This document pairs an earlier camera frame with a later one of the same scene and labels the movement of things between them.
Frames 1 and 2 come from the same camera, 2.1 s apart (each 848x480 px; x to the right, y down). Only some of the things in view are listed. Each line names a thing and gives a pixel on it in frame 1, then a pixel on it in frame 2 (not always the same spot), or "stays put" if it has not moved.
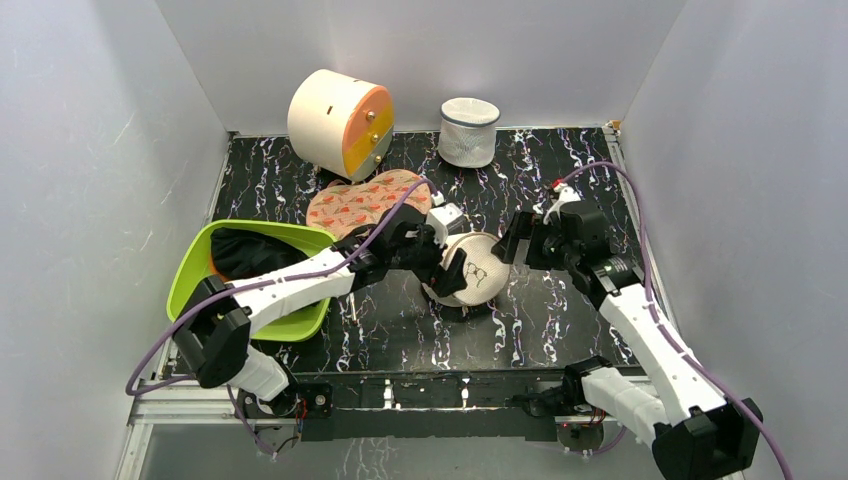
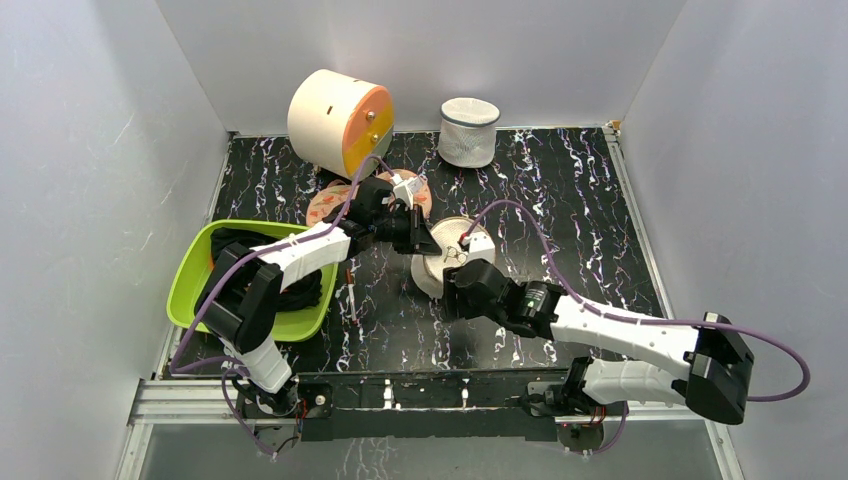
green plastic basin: x=192 y=266 stays put
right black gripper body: x=530 y=240 → x=465 y=287
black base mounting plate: x=430 y=405 stays put
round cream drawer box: x=342 y=123 stays put
